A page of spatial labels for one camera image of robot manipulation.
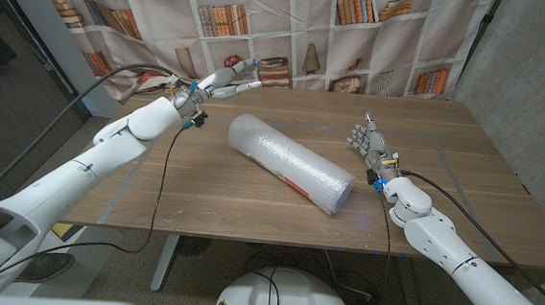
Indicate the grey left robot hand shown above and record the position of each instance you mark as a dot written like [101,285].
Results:
[210,85]

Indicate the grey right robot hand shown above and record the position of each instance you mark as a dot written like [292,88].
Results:
[377,150]

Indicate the clear bubble wrap roll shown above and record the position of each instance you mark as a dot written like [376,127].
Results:
[291,161]

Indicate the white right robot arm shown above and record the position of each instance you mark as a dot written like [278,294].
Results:
[470,277]

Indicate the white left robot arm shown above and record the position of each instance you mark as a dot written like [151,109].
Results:
[58,190]

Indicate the grey table leg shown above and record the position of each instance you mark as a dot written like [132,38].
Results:
[409,287]

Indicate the black backdrop stand pole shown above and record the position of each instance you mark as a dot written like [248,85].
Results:
[482,37]

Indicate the black round floor object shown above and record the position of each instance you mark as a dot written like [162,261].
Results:
[194,245]

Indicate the white round robot torso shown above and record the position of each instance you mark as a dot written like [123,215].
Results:
[286,293]

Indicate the white table leg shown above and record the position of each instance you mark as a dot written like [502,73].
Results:
[165,260]

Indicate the white floor board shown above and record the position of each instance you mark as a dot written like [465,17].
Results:
[93,246]

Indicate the small yellow object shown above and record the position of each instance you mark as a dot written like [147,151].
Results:
[61,230]

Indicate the dark person shoe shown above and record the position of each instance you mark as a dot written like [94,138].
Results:
[45,266]

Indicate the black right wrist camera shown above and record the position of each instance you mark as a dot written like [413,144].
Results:
[376,180]

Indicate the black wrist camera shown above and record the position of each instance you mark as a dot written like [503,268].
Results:
[197,120]
[376,180]

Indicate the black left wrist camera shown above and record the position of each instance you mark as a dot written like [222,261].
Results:
[197,120]

